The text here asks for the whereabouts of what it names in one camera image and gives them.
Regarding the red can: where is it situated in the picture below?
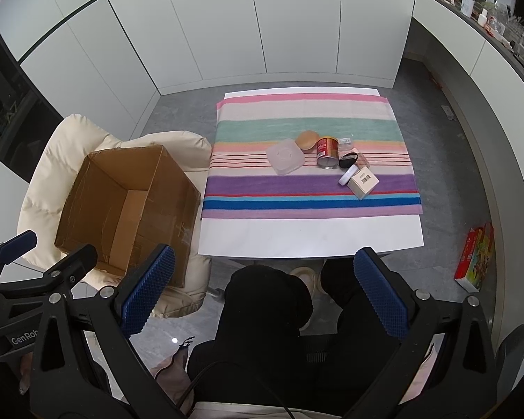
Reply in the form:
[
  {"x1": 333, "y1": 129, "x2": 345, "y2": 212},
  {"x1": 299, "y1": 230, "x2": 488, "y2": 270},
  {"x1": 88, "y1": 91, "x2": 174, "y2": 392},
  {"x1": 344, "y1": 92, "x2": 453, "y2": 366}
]
[{"x1": 316, "y1": 136, "x2": 340, "y2": 170}]

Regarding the tan round puff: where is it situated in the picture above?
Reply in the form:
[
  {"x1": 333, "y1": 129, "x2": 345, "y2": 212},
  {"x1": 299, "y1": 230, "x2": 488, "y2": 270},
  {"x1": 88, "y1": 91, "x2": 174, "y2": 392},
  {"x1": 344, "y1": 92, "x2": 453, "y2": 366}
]
[{"x1": 295, "y1": 130, "x2": 319, "y2": 153}]

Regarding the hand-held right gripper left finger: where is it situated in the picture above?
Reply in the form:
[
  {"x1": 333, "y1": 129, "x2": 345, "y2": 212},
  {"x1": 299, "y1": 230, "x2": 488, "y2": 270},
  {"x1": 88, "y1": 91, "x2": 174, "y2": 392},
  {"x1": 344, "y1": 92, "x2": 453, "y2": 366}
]
[{"x1": 30, "y1": 244, "x2": 194, "y2": 419}]

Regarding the black glass cabinet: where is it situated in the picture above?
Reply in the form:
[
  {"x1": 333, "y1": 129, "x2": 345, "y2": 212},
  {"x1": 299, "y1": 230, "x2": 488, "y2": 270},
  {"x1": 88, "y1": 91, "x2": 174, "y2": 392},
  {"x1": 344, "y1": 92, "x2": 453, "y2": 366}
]
[{"x1": 0, "y1": 9, "x2": 66, "y2": 184}]

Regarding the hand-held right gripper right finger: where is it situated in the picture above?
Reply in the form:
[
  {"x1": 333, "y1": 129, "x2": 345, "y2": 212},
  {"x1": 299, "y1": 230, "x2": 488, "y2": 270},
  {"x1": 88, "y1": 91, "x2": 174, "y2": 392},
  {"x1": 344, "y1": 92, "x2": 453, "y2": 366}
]
[{"x1": 353, "y1": 247, "x2": 501, "y2": 419}]

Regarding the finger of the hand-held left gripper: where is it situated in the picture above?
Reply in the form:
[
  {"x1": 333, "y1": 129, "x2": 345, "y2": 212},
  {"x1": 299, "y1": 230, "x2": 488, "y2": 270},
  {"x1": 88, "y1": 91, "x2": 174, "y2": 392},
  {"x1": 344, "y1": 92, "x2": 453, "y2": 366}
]
[
  {"x1": 0, "y1": 245, "x2": 98, "y2": 297},
  {"x1": 0, "y1": 230, "x2": 38, "y2": 280}
]

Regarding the pink cloth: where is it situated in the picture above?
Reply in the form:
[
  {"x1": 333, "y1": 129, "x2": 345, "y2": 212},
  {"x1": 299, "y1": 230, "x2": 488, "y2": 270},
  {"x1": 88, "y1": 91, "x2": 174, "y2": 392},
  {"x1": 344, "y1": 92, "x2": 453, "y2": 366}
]
[{"x1": 151, "y1": 336, "x2": 197, "y2": 415}]

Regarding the small white carton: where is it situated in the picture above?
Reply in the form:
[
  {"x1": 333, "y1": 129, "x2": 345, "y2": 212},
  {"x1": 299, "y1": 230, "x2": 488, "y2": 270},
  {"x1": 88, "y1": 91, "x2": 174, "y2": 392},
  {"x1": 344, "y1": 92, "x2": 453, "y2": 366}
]
[{"x1": 348, "y1": 167, "x2": 380, "y2": 200}]

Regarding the person's left hand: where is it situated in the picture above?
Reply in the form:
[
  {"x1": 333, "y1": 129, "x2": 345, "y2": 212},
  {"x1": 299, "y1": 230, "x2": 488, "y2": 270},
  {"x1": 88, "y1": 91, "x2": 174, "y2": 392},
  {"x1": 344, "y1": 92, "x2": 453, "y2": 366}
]
[{"x1": 19, "y1": 353, "x2": 33, "y2": 396}]

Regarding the beige slipper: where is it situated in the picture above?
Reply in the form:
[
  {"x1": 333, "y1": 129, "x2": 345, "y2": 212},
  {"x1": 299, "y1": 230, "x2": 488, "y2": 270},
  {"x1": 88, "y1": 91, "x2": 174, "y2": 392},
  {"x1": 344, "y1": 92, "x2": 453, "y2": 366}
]
[{"x1": 288, "y1": 266, "x2": 328, "y2": 302}]

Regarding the colourful red flat box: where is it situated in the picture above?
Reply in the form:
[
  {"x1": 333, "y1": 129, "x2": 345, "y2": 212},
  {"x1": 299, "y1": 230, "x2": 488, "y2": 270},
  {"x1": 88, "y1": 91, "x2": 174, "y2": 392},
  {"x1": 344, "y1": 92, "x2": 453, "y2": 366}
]
[{"x1": 454, "y1": 222, "x2": 495, "y2": 293}]

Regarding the translucent white square lid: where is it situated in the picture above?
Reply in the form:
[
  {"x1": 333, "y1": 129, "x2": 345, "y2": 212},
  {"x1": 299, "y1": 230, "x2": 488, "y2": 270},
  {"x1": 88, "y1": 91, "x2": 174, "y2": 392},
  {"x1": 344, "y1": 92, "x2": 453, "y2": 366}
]
[{"x1": 265, "y1": 138, "x2": 306, "y2": 176}]

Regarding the striped colourful blanket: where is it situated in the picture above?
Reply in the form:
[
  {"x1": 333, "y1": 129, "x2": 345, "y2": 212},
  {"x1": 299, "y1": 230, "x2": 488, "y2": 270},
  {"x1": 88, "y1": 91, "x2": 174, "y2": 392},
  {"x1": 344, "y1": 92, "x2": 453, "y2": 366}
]
[{"x1": 201, "y1": 91, "x2": 422, "y2": 220}]

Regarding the cream padded chair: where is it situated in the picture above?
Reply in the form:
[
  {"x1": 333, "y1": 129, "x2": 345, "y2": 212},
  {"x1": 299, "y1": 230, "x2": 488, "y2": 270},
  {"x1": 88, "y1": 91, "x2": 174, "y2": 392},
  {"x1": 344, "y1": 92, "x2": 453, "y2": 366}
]
[{"x1": 16, "y1": 113, "x2": 213, "y2": 319}]

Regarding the brown cardboard box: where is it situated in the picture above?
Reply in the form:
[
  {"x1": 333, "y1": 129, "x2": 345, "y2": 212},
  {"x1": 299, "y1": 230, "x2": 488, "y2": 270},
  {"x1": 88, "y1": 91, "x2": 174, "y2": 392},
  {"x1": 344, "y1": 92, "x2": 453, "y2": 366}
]
[{"x1": 53, "y1": 145, "x2": 202, "y2": 289}]

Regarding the white curved counter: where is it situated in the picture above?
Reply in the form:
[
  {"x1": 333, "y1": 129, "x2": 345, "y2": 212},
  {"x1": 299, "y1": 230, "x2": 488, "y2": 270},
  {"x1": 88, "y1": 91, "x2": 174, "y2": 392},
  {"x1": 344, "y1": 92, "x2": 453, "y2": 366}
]
[{"x1": 402, "y1": 0, "x2": 524, "y2": 345}]

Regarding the black cable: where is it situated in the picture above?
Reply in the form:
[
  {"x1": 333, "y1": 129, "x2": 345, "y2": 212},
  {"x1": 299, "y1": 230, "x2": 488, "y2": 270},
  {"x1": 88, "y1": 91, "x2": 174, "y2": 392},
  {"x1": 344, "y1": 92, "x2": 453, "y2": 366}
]
[{"x1": 185, "y1": 360, "x2": 298, "y2": 419}]

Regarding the white wardrobe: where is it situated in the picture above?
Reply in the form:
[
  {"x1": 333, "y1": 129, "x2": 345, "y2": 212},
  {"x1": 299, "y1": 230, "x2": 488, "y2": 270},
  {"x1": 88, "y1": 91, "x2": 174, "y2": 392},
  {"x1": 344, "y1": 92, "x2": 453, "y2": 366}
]
[{"x1": 0, "y1": 0, "x2": 420, "y2": 140}]

